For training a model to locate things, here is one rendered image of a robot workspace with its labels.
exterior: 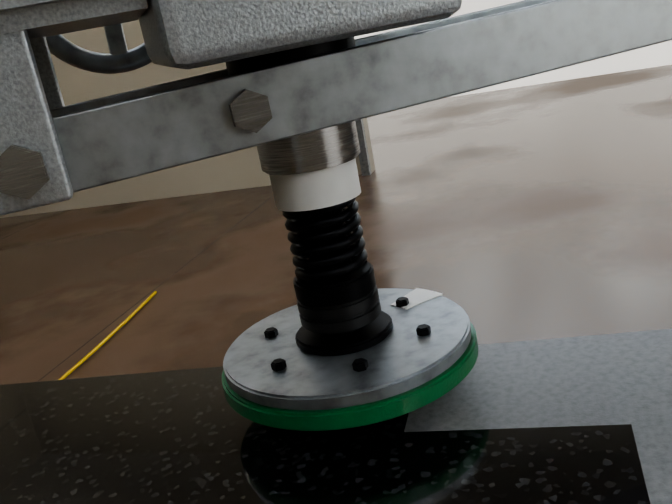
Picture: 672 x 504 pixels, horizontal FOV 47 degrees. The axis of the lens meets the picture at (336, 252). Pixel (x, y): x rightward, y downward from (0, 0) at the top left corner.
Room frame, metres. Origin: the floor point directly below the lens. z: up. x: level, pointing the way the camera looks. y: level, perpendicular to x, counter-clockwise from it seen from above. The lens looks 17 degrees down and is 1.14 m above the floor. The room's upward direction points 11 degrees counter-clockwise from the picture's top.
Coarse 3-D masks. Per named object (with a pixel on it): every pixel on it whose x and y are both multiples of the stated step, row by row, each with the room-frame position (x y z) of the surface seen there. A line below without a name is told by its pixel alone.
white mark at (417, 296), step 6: (408, 294) 0.67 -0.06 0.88; (414, 294) 0.66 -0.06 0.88; (420, 294) 0.66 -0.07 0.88; (426, 294) 0.66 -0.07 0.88; (432, 294) 0.66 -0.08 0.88; (438, 294) 0.65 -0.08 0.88; (414, 300) 0.65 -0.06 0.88; (420, 300) 0.65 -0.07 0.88; (426, 300) 0.64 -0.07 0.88; (408, 306) 0.64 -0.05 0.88
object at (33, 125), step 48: (0, 0) 0.47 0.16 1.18; (48, 0) 0.47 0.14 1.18; (96, 0) 0.49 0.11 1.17; (144, 0) 0.49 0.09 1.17; (0, 48) 0.48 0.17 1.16; (48, 48) 0.64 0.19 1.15; (0, 96) 0.48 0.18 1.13; (48, 96) 0.63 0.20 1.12; (0, 144) 0.47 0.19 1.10; (48, 144) 0.48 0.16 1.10; (48, 192) 0.48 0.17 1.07
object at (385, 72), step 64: (576, 0) 0.59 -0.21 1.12; (640, 0) 0.61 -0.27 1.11; (320, 64) 0.55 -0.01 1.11; (384, 64) 0.56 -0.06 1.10; (448, 64) 0.57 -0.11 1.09; (512, 64) 0.58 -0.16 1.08; (64, 128) 0.51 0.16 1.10; (128, 128) 0.51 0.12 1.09; (192, 128) 0.52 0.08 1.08; (256, 128) 0.52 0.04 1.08; (320, 128) 0.54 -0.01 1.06; (0, 192) 0.46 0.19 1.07
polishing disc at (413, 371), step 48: (384, 288) 0.70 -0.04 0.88; (240, 336) 0.65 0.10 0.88; (288, 336) 0.62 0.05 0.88; (336, 336) 0.59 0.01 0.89; (384, 336) 0.58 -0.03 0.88; (432, 336) 0.57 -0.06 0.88; (240, 384) 0.55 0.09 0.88; (288, 384) 0.53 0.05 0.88; (336, 384) 0.52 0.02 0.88; (384, 384) 0.50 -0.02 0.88; (432, 384) 0.51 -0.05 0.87
